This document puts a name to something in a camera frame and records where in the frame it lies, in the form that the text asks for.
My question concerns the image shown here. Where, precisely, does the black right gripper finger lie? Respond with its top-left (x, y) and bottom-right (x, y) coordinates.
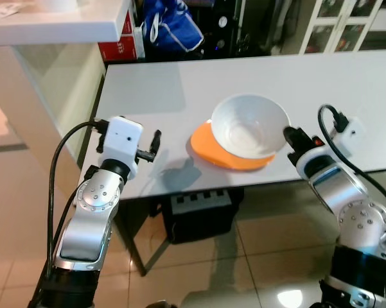
top-left (283, 126), bottom-right (304, 152)

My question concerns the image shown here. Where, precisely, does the white bowl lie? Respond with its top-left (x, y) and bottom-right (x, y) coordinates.
top-left (210, 94), bottom-right (292, 160)

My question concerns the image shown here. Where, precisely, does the orange plate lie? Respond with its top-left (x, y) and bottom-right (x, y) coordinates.
top-left (189, 119), bottom-right (277, 172)

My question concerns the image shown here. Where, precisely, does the white table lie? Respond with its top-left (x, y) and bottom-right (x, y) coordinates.
top-left (79, 50), bottom-right (386, 278)

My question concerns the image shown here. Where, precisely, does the black box checkered top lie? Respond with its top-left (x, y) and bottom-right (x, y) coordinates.
top-left (159, 188), bottom-right (236, 245)

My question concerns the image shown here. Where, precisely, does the red box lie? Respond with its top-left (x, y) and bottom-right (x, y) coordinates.
top-left (97, 11), bottom-right (146, 63)

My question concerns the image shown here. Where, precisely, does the blue bag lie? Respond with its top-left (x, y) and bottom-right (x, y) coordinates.
top-left (141, 0), bottom-right (205, 54)

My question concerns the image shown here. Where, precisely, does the white glass door cabinet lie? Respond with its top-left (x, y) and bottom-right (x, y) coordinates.
top-left (301, 0), bottom-right (386, 56)

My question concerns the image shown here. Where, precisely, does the black appliance with knobs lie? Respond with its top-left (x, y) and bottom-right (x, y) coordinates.
top-left (201, 0), bottom-right (246, 56)

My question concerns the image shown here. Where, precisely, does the white kitchen island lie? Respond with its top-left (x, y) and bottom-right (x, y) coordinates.
top-left (0, 0), bottom-right (131, 164)

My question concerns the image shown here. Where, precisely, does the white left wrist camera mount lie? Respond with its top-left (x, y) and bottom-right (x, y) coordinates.
top-left (101, 115), bottom-right (145, 181)

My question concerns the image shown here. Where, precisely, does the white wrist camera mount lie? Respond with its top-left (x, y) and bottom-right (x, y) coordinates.
top-left (330, 115), bottom-right (367, 156)
top-left (101, 115), bottom-right (145, 181)

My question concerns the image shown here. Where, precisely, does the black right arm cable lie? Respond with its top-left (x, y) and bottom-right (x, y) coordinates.
top-left (317, 104), bottom-right (386, 222)

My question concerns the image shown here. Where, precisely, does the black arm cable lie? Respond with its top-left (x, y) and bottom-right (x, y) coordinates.
top-left (46, 120), bottom-right (111, 283)
top-left (317, 104), bottom-right (386, 222)

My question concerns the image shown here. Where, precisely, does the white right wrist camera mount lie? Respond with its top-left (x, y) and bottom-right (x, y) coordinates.
top-left (330, 115), bottom-right (367, 156)

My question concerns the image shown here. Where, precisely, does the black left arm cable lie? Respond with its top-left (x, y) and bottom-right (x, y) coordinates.
top-left (46, 120), bottom-right (111, 283)

